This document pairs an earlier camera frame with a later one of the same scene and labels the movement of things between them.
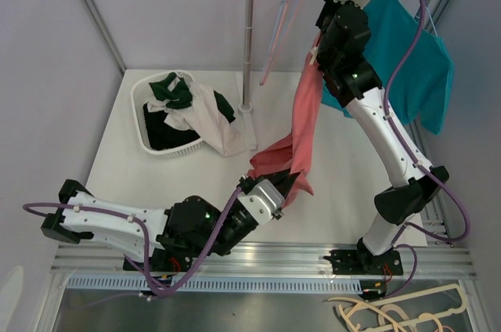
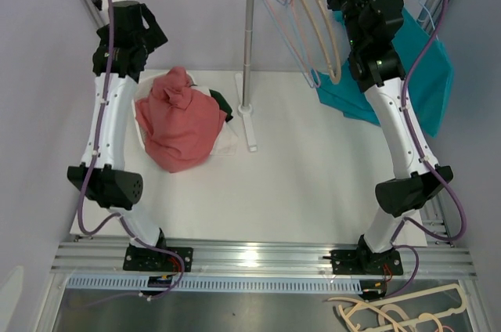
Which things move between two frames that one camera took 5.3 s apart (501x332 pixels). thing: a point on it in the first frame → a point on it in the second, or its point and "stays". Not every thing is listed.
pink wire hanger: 293,3 → 284,16
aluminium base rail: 375,257 stays
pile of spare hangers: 416,311 stays
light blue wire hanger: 283,0 → 280,13
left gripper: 283,181 → 153,36
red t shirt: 293,153 → 180,123
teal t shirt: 421,87 stays
